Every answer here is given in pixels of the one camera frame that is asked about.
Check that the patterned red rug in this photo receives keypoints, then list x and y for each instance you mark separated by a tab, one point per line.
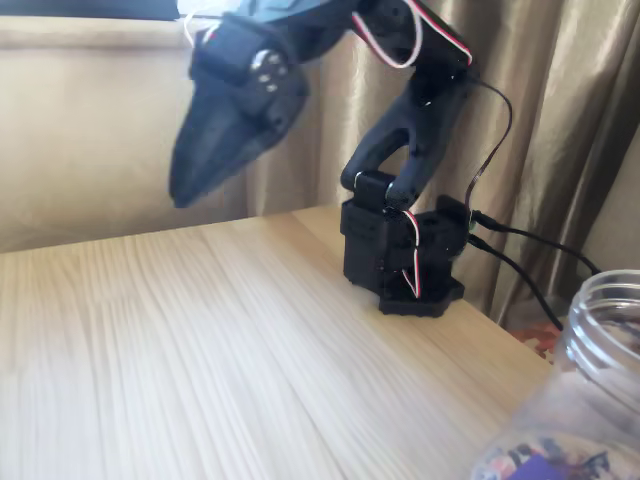
537	340

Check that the purple wrapped Milka candy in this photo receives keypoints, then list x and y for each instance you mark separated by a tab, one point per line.
537	467

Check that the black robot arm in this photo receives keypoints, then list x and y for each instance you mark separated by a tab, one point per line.
425	125

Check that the clear plastic jar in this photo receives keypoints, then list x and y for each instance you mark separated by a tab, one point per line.
580	340

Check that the beige upholstered chair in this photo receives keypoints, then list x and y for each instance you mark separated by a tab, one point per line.
625	225

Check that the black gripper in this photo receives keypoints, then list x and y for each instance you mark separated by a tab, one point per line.
227	117

